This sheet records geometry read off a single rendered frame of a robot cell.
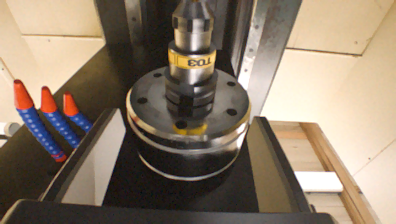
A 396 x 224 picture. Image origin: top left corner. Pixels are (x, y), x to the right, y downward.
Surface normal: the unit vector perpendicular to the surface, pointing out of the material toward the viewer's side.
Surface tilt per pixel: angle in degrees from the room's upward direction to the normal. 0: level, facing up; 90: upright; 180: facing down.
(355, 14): 90
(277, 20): 90
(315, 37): 90
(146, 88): 180
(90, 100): 180
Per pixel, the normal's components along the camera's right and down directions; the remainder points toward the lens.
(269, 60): -0.01, 0.66
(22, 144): 0.06, -0.75
